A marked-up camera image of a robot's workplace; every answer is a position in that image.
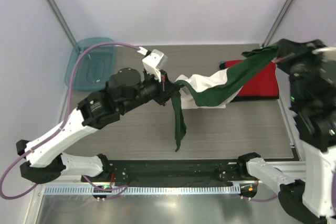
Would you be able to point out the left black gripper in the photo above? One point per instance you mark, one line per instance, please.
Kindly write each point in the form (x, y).
(165, 88)

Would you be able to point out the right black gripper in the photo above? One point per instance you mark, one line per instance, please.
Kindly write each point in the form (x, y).
(289, 70)

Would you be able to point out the white and green t-shirt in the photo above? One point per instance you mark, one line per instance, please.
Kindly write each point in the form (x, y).
(219, 89)

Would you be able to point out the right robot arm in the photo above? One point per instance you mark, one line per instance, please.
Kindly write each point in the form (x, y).
(312, 101)

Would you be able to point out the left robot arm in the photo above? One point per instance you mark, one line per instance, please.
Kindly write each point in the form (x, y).
(124, 91)

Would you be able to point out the teal plastic bin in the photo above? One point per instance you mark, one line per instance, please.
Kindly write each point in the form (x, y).
(95, 68)

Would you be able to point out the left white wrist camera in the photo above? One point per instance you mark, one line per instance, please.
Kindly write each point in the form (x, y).
(153, 62)

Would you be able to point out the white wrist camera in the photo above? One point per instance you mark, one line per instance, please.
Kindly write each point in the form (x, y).
(153, 62)
(327, 52)

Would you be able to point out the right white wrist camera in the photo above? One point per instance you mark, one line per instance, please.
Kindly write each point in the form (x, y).
(327, 52)

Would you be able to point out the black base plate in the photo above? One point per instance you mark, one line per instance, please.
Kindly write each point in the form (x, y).
(136, 170)

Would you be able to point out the white slotted cable duct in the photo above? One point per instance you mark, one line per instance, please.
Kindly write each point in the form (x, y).
(89, 190)

